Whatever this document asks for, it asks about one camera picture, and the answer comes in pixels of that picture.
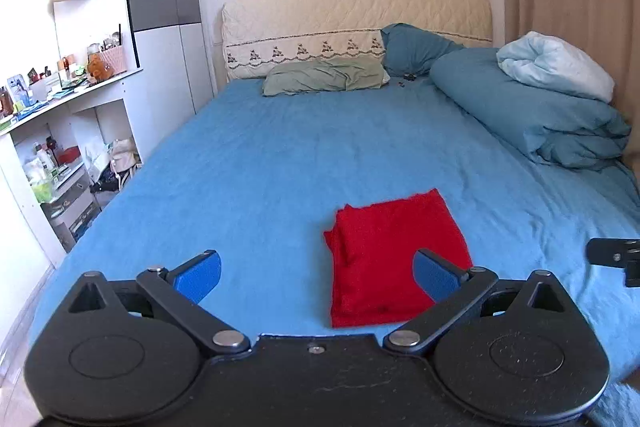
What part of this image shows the blue shaggy rug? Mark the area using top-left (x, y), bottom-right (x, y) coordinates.
top-left (595, 379), bottom-right (640, 427)

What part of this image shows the white and grey wardrobe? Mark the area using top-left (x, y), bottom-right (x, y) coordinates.
top-left (124, 0), bottom-right (217, 158)

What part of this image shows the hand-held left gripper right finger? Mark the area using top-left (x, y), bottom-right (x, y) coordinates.
top-left (382, 249), bottom-right (576, 355)

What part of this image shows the beige quilted headboard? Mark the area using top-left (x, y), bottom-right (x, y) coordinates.
top-left (221, 0), bottom-right (494, 82)

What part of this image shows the white bag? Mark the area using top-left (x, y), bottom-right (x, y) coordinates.
top-left (109, 138), bottom-right (141, 172)

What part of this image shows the pale blue blanket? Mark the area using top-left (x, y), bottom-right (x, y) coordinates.
top-left (496, 31), bottom-right (616, 102)

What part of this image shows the green pillow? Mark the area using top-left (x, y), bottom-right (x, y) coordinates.
top-left (262, 58), bottom-right (390, 98)

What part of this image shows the blue rolled duvet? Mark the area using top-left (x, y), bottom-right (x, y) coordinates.
top-left (430, 47), bottom-right (632, 170)

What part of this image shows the dark blue pillow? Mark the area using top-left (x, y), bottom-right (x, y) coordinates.
top-left (380, 23), bottom-right (466, 78)

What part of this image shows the red knit sweater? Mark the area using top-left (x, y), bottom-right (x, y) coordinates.
top-left (323, 188), bottom-right (474, 329)

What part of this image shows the white shelf unit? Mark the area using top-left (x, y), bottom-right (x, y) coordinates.
top-left (0, 67), bottom-right (146, 268)

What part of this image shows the pink storage basket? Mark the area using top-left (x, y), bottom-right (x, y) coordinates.
top-left (101, 44), bottom-right (127, 75)

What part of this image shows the bed with blue sheet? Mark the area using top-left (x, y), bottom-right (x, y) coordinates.
top-left (27, 79), bottom-right (640, 388)

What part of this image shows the orange plush bear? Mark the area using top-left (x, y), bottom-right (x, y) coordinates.
top-left (86, 55), bottom-right (108, 82)

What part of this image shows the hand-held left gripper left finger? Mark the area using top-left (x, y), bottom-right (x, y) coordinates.
top-left (66, 249), bottom-right (252, 355)

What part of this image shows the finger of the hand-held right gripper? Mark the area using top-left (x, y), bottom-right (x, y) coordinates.
top-left (586, 237), bottom-right (640, 289)

